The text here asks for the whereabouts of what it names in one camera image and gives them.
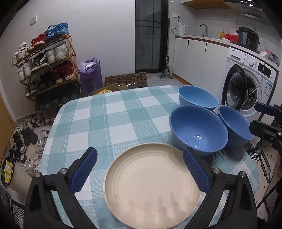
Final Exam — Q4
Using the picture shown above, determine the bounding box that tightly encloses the black glass door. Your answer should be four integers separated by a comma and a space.
135, 0, 169, 73

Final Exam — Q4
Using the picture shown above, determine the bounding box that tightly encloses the white washing machine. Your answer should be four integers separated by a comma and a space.
218, 47, 279, 122

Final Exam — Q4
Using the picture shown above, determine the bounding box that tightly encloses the black rice cooker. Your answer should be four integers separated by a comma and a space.
237, 26, 259, 52

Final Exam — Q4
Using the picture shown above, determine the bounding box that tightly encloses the kitchen faucet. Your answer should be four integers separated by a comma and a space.
200, 23, 209, 38

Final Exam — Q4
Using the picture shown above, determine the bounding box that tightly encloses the white electric kettle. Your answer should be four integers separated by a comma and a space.
176, 23, 188, 36

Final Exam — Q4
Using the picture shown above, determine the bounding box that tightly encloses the white kitchen cabinet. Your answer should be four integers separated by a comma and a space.
173, 38, 228, 91

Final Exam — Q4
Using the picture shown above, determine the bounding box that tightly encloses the large blue bowl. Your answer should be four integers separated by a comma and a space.
169, 105, 228, 157

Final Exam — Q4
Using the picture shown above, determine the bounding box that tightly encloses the cardboard box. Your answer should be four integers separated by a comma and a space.
89, 83, 129, 96

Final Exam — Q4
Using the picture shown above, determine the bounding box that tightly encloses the wooden shoe rack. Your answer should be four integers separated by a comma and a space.
11, 33, 80, 112

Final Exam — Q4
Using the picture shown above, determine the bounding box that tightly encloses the large beige plate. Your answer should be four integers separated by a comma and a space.
103, 143, 201, 228

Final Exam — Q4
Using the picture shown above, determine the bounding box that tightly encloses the yellow snack packet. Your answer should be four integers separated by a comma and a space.
1, 160, 14, 186

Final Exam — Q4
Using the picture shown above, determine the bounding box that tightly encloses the upright vacuum cleaner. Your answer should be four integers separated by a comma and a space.
159, 18, 173, 79

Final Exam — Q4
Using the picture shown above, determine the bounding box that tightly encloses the purple plastic bag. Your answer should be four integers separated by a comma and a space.
78, 57, 103, 97

